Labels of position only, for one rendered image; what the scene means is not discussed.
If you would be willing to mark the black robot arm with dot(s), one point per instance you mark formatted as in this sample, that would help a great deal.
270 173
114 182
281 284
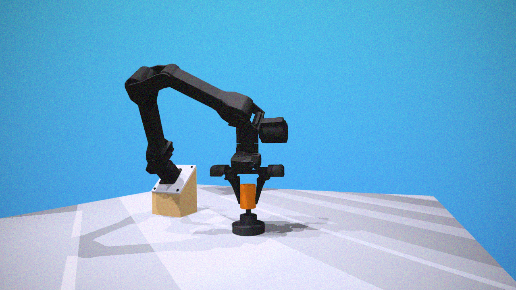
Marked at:
233 107

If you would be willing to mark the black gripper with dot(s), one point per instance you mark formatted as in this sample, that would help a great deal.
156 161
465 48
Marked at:
264 173

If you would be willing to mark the orange cylinder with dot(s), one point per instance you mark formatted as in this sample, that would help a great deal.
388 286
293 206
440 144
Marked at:
247 196

